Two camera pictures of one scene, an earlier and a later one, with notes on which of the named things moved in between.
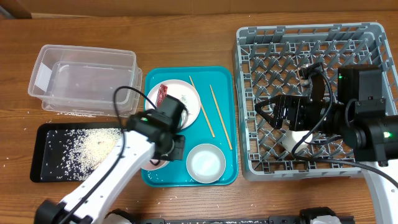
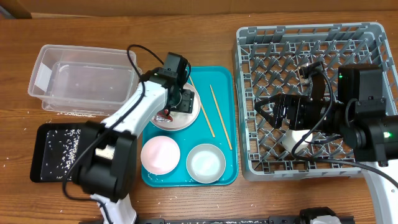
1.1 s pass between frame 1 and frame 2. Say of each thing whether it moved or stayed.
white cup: stayed
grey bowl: stayed
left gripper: moved
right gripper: stayed
